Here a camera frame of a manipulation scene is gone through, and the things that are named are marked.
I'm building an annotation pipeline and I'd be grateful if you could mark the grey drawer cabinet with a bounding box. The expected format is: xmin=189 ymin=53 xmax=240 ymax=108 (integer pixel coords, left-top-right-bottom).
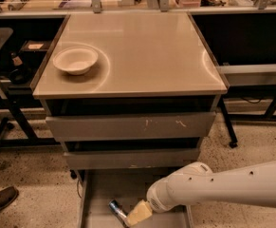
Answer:
xmin=29 ymin=11 xmax=230 ymax=180

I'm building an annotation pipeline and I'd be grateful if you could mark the white paper bowl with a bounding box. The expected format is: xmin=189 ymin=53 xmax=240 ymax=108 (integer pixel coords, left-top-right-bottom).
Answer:
xmin=53 ymin=47 xmax=99 ymax=76

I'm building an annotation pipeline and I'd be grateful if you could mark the grey open bottom drawer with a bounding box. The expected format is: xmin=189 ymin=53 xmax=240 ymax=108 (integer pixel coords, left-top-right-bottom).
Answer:
xmin=78 ymin=167 xmax=193 ymax=228

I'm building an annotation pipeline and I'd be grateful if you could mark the grey top drawer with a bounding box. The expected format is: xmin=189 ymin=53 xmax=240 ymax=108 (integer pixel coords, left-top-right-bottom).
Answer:
xmin=46 ymin=112 xmax=216 ymax=142

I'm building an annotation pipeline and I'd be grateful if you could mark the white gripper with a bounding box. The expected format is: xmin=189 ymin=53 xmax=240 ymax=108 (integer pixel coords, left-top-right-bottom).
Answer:
xmin=125 ymin=176 xmax=178 ymax=227

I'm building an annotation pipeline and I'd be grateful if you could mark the grey middle drawer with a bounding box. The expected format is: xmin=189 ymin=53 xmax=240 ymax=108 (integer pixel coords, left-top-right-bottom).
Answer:
xmin=64 ymin=148 xmax=200 ymax=170

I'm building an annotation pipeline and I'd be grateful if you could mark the blue silver redbull can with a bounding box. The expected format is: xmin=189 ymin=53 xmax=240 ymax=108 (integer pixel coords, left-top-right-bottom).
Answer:
xmin=108 ymin=199 xmax=129 ymax=228

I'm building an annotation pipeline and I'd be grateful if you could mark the black table leg frame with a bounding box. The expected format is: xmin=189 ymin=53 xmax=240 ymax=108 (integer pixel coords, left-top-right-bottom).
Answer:
xmin=218 ymin=99 xmax=238 ymax=148

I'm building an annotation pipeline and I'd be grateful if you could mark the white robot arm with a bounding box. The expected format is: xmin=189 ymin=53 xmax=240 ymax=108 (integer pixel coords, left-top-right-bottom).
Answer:
xmin=125 ymin=161 xmax=276 ymax=226

